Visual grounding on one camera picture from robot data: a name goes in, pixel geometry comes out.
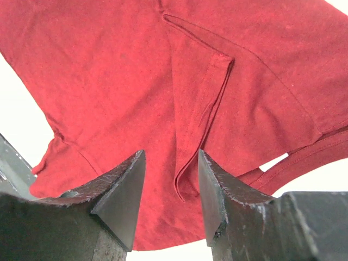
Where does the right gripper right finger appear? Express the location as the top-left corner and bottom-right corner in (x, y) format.
(198, 151), (347, 260)

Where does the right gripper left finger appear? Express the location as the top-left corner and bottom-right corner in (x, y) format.
(1, 150), (146, 260)

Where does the dark red t shirt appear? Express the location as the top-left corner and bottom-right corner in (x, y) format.
(1, 1), (347, 251)

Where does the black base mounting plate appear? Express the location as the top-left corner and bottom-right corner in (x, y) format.
(0, 135), (36, 200)

